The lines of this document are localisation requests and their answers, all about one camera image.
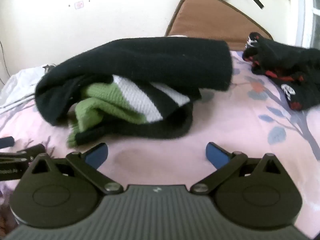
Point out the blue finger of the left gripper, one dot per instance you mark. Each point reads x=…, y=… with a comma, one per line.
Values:
x=7, y=142

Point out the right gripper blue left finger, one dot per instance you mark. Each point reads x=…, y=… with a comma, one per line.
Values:
x=86, y=165

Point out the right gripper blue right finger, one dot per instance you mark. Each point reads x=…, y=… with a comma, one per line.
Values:
x=226, y=165

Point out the black green white knit sweater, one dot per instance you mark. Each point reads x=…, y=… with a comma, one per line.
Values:
x=133, y=87

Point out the pink floral bed sheet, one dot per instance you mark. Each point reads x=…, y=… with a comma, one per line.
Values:
x=251, y=117

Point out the folded grey white t-shirt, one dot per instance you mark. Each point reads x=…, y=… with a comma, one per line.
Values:
x=20, y=87

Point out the black red patterned folded garment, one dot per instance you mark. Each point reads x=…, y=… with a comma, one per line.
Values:
x=295, y=70

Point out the brown cushion pad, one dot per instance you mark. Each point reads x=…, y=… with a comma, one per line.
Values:
x=214, y=19

